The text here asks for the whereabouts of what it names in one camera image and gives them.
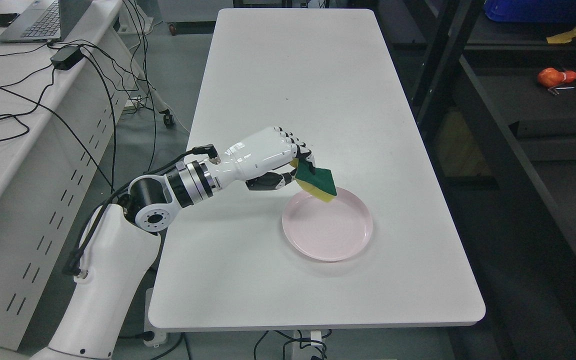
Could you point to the blue plastic bin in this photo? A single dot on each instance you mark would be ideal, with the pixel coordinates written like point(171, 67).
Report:
point(531, 11)

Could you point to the green yellow sponge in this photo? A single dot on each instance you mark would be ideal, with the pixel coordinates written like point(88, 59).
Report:
point(318, 182)

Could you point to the grey laptop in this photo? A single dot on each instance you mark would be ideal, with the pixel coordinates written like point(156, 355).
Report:
point(44, 21)

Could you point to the orange toy on shelf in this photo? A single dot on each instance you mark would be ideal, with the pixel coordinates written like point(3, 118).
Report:
point(551, 77)

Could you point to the black metal rack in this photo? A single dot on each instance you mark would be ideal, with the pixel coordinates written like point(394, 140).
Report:
point(517, 224)

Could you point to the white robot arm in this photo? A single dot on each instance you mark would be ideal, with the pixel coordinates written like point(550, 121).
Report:
point(117, 247)

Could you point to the pink round plate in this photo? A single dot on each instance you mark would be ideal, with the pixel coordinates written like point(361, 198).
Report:
point(327, 231)

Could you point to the white side desk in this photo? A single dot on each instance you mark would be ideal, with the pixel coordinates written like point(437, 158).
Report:
point(54, 128)

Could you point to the black power adapter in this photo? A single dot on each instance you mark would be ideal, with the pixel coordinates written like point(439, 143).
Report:
point(67, 57)

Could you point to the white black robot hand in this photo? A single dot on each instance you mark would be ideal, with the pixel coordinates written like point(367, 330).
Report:
point(258, 154)

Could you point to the yellow tape strip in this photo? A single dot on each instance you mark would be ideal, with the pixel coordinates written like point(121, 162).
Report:
point(562, 38)

